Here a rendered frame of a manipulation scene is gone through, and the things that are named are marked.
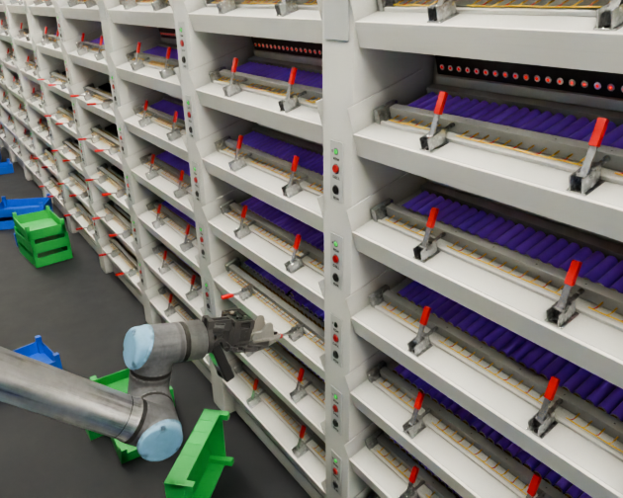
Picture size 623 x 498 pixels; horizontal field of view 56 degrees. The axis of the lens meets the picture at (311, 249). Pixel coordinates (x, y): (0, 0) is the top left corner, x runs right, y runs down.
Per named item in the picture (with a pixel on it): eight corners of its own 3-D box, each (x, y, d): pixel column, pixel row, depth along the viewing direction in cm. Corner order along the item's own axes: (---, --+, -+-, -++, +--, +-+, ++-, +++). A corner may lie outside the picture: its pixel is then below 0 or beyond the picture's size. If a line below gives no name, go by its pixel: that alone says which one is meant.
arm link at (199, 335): (189, 369, 129) (171, 349, 137) (209, 365, 132) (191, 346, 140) (193, 331, 127) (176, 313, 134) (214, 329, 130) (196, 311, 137)
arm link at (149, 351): (119, 359, 129) (123, 318, 126) (172, 352, 137) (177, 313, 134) (133, 381, 122) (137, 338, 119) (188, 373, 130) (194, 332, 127)
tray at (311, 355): (329, 384, 141) (319, 357, 135) (217, 290, 187) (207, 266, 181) (391, 338, 148) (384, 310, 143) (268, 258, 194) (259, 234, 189)
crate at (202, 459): (172, 538, 160) (200, 542, 158) (163, 482, 152) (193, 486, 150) (210, 458, 187) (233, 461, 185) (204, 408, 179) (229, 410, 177)
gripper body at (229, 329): (258, 320, 137) (212, 325, 130) (253, 353, 140) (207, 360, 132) (242, 307, 143) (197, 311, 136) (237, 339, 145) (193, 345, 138)
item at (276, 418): (329, 504, 156) (316, 472, 149) (225, 388, 202) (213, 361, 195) (386, 456, 164) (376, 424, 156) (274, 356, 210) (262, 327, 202)
